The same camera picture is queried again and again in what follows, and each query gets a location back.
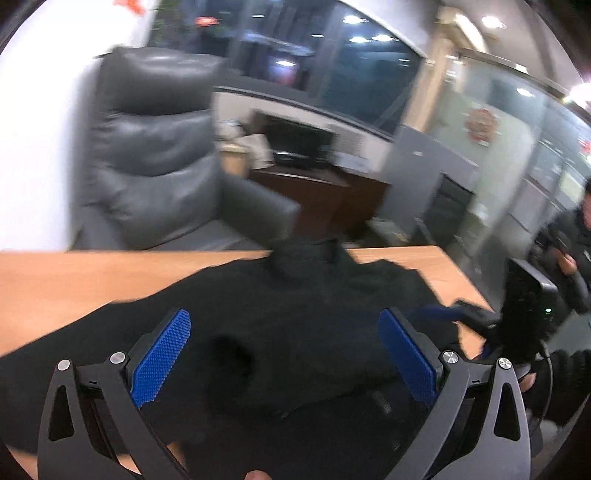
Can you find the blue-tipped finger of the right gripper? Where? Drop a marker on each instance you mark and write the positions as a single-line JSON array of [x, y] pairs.
[[440, 313]]

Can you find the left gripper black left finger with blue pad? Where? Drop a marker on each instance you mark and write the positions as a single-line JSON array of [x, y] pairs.
[[72, 440]]

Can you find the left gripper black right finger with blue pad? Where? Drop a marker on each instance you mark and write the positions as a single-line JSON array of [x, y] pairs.
[[476, 425]]

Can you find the black fleece jacket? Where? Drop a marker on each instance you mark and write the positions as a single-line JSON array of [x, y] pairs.
[[283, 358]]

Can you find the operator right hand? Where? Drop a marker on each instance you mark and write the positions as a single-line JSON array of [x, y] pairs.
[[527, 381]]

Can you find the seated man in black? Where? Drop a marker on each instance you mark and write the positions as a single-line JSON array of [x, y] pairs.
[[561, 251]]

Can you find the black mesh office chair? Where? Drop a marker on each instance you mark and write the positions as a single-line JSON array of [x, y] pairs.
[[444, 216]]

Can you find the dark wooden desk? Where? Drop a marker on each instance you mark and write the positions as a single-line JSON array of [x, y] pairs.
[[334, 201]]

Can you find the grey cabinet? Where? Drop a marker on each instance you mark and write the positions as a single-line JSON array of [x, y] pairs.
[[413, 170]]

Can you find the black computer monitor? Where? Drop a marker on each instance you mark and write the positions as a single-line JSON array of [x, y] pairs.
[[297, 145]]

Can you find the grey leather armchair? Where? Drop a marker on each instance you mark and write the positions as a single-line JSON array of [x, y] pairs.
[[151, 173]]

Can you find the red round wall ornament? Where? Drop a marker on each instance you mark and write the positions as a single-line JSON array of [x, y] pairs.
[[481, 126]]

